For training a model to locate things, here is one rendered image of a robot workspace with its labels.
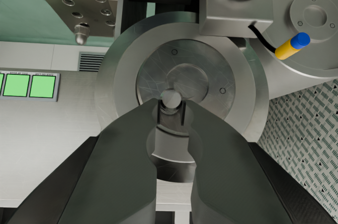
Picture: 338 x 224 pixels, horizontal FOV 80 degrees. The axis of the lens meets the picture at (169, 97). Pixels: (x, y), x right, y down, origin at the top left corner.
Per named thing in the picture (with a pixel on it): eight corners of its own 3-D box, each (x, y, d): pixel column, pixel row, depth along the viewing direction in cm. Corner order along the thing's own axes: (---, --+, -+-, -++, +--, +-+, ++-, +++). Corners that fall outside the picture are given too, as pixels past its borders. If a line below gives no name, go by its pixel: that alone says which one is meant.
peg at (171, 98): (166, 83, 12) (187, 94, 12) (165, 93, 15) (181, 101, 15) (155, 104, 12) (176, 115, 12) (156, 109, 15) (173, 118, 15)
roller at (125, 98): (252, 24, 17) (260, 163, 15) (196, 90, 43) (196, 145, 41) (116, 17, 17) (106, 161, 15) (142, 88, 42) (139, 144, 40)
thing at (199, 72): (256, 79, 15) (195, 157, 14) (245, 85, 17) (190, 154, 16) (179, 19, 16) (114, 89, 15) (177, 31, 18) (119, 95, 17)
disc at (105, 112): (264, 14, 19) (276, 184, 16) (261, 17, 19) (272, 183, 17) (101, 6, 18) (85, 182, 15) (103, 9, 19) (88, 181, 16)
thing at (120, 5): (134, -123, 21) (119, 40, 18) (146, 10, 45) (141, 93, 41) (129, -123, 21) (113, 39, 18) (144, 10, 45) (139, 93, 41)
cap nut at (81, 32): (87, 25, 50) (85, 42, 49) (92, 32, 53) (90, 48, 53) (72, 24, 50) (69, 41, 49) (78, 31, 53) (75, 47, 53)
